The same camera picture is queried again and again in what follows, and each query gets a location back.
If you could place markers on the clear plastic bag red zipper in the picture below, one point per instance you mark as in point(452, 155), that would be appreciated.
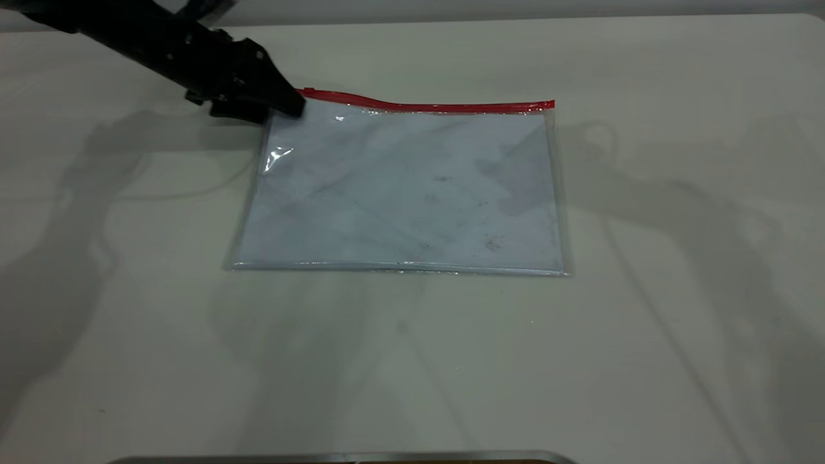
point(412, 193)

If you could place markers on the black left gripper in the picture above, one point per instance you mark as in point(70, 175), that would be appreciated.
point(216, 67)

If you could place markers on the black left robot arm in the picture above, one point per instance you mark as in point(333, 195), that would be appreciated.
point(122, 32)

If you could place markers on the grey metal bar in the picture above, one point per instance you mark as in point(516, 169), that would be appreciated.
point(322, 459)

